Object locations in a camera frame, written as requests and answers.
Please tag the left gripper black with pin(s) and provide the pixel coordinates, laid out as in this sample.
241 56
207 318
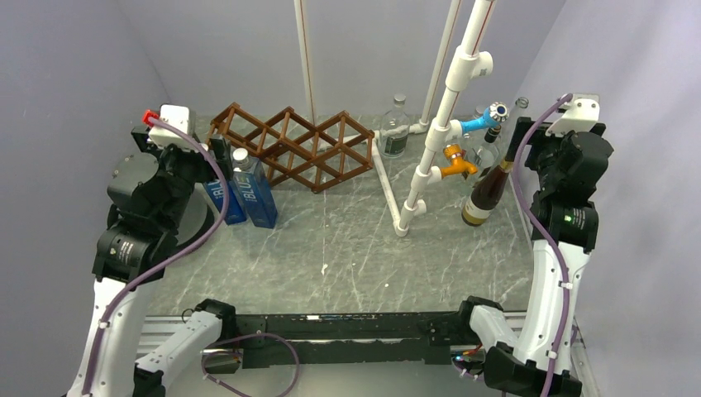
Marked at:
207 171

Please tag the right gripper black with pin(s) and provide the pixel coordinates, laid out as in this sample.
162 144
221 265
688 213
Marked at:
540 139

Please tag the blue square bottle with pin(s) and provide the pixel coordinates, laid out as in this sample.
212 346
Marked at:
227 201
254 189

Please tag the clear bottle black cap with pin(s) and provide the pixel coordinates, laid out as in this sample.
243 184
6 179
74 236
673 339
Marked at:
483 153

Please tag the dark bottle gold cap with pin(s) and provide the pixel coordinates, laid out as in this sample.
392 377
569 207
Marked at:
487 194

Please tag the tall clear wine bottle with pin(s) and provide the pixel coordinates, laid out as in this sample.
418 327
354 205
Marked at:
517 110

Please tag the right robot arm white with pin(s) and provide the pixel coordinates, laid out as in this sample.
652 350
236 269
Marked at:
536 361

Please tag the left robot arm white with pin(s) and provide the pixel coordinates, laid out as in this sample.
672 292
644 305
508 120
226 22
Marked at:
150 191

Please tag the brown wooden wine rack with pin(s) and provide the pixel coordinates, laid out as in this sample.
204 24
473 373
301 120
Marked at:
318 156

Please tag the standing clear flask bottle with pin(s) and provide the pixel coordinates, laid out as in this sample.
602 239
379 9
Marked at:
394 129

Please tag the grey foam disc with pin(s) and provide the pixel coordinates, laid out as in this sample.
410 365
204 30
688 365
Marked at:
196 220

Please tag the blue pipe valve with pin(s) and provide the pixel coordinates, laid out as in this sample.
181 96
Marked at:
494 115

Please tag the orange pipe tap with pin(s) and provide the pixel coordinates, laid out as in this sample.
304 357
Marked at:
458 165

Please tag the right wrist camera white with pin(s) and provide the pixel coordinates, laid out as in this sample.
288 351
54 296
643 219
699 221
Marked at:
580 114

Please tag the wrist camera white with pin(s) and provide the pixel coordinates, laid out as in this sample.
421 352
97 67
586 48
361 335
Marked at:
580 114
179 117

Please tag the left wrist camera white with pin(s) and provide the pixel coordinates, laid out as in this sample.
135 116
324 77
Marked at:
179 117

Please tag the white PVC pipe frame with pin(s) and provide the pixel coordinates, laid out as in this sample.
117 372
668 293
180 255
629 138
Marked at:
450 77

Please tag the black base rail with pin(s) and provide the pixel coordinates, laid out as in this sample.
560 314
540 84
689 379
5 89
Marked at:
264 340

